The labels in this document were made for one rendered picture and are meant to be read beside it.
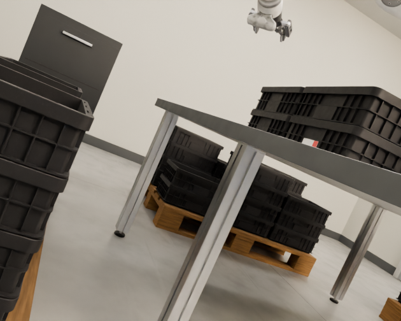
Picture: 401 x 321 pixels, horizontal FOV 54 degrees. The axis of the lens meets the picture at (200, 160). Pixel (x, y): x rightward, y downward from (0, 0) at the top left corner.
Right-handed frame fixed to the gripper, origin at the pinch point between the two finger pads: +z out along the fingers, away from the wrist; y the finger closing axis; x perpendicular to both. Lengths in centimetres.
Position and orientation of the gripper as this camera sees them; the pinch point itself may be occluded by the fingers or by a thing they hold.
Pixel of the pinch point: (269, 34)
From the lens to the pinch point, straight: 142.1
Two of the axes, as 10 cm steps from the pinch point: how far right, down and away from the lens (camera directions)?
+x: -4.4, 8.8, -1.7
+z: 1.6, 2.7, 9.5
